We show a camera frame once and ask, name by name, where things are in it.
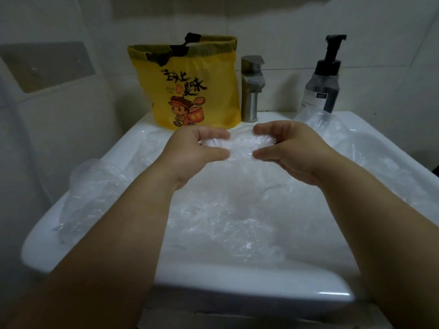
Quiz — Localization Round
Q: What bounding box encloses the person's right hand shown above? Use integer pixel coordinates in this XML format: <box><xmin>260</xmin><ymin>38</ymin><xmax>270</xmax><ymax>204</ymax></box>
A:
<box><xmin>252</xmin><ymin>120</ymin><xmax>339</xmax><ymax>187</ymax></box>

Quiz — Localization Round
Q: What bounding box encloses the person's left hand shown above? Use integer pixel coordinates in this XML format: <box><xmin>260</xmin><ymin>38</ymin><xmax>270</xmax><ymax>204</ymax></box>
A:
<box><xmin>158</xmin><ymin>125</ymin><xmax>231</xmax><ymax>191</ymax></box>

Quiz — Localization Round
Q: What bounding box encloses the clear plastic film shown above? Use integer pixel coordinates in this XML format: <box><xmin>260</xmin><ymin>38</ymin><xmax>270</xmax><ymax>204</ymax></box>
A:
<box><xmin>53</xmin><ymin>109</ymin><xmax>439</xmax><ymax>266</ymax></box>

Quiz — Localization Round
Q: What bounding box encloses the person's right forearm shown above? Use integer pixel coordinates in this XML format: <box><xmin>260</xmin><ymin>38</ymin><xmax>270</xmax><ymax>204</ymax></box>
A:
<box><xmin>314</xmin><ymin>155</ymin><xmax>439</xmax><ymax>329</ymax></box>

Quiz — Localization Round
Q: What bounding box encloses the person's left forearm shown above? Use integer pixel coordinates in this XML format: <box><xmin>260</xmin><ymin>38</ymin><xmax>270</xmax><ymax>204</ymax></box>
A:
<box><xmin>7</xmin><ymin>160</ymin><xmax>182</xmax><ymax>329</ymax></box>

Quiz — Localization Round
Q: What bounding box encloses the brushed metal faucet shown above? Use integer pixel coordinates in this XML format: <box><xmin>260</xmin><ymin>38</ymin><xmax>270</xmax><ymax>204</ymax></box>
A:
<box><xmin>241</xmin><ymin>55</ymin><xmax>266</xmax><ymax>123</ymax></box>

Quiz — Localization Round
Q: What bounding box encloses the dark pump soap bottle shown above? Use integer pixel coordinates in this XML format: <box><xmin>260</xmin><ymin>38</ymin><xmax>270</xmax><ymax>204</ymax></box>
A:
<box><xmin>301</xmin><ymin>34</ymin><xmax>347</xmax><ymax>114</ymax></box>

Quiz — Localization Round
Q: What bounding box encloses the white ceramic sink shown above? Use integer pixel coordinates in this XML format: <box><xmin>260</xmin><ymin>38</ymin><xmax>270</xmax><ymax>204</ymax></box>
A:
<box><xmin>21</xmin><ymin>111</ymin><xmax>439</xmax><ymax>320</ymax></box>

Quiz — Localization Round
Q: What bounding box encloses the yellow printed drawstring bag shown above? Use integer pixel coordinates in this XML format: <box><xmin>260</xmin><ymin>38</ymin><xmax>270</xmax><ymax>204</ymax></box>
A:
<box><xmin>128</xmin><ymin>33</ymin><xmax>241</xmax><ymax>130</ymax></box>

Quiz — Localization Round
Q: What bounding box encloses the grey wall mounting plate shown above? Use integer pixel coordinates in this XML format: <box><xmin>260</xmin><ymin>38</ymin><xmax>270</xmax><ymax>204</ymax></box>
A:
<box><xmin>0</xmin><ymin>41</ymin><xmax>96</xmax><ymax>94</ymax></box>

